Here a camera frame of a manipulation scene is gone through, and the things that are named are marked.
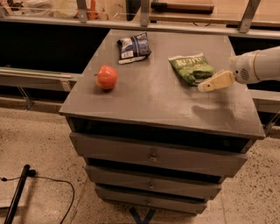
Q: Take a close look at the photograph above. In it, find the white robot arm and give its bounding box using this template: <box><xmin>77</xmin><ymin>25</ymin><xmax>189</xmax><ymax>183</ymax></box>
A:
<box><xmin>198</xmin><ymin>46</ymin><xmax>280</xmax><ymax>92</ymax></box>

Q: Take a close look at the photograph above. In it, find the green jalapeno chip bag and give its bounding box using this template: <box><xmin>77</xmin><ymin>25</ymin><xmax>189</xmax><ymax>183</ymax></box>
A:
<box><xmin>168</xmin><ymin>53</ymin><xmax>215</xmax><ymax>87</ymax></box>

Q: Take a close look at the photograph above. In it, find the grey drawer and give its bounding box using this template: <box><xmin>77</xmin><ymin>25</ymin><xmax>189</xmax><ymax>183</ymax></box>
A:
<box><xmin>85</xmin><ymin>165</ymin><xmax>221</xmax><ymax>200</ymax></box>
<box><xmin>69</xmin><ymin>132</ymin><xmax>248</xmax><ymax>178</ymax></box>
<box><xmin>95</xmin><ymin>185</ymin><xmax>207</xmax><ymax>214</ymax></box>

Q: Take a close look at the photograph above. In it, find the bottom grey drawer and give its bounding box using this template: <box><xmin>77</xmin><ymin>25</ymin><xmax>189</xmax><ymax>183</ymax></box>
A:
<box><xmin>95</xmin><ymin>185</ymin><xmax>207</xmax><ymax>214</ymax></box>

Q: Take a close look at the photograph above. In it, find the metal railing frame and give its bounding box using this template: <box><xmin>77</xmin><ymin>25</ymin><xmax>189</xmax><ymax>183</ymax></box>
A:
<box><xmin>0</xmin><ymin>0</ymin><xmax>280</xmax><ymax>39</ymax></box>

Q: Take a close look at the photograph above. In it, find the blue chip bag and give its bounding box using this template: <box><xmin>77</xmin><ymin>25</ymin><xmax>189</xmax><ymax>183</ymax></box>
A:
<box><xmin>117</xmin><ymin>32</ymin><xmax>151</xmax><ymax>65</ymax></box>

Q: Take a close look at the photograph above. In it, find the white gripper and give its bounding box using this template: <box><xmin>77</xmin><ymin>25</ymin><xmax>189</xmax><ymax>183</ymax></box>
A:
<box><xmin>198</xmin><ymin>51</ymin><xmax>260</xmax><ymax>92</ymax></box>

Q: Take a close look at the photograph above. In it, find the black pole on floor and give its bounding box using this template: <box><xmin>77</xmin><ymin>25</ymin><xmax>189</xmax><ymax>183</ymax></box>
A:
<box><xmin>4</xmin><ymin>164</ymin><xmax>31</xmax><ymax>224</ymax></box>

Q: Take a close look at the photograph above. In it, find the black floor cable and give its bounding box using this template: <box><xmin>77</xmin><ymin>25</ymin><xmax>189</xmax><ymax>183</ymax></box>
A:
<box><xmin>0</xmin><ymin>174</ymin><xmax>76</xmax><ymax>224</ymax></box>

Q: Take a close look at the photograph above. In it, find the top grey drawer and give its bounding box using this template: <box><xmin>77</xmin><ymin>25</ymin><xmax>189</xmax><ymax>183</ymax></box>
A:
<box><xmin>69</xmin><ymin>132</ymin><xmax>248</xmax><ymax>178</ymax></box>

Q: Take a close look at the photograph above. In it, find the middle grey drawer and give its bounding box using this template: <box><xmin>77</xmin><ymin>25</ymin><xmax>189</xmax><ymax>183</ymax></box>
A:
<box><xmin>85</xmin><ymin>165</ymin><xmax>221</xmax><ymax>200</ymax></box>

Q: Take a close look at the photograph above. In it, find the wooden bench in background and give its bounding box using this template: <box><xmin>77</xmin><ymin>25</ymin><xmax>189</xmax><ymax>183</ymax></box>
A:
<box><xmin>150</xmin><ymin>0</ymin><xmax>280</xmax><ymax>27</ymax></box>

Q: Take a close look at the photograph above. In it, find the grey side shelf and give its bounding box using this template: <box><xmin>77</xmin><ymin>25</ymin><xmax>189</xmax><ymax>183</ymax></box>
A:
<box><xmin>0</xmin><ymin>67</ymin><xmax>80</xmax><ymax>111</ymax></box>

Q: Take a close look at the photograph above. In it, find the grey drawer cabinet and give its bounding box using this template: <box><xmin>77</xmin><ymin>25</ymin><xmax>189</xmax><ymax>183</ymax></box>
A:
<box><xmin>60</xmin><ymin>30</ymin><xmax>264</xmax><ymax>203</ymax></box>

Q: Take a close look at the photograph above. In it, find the red apple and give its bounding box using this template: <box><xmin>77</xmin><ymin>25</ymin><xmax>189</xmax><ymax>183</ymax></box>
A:
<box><xmin>95</xmin><ymin>66</ymin><xmax>118</xmax><ymax>90</ymax></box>

